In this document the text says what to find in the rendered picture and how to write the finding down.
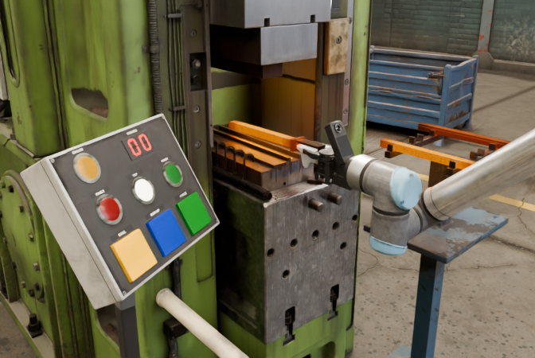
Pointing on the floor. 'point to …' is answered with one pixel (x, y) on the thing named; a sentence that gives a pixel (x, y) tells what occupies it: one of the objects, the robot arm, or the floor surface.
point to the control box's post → (127, 327)
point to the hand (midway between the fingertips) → (302, 143)
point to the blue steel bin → (420, 89)
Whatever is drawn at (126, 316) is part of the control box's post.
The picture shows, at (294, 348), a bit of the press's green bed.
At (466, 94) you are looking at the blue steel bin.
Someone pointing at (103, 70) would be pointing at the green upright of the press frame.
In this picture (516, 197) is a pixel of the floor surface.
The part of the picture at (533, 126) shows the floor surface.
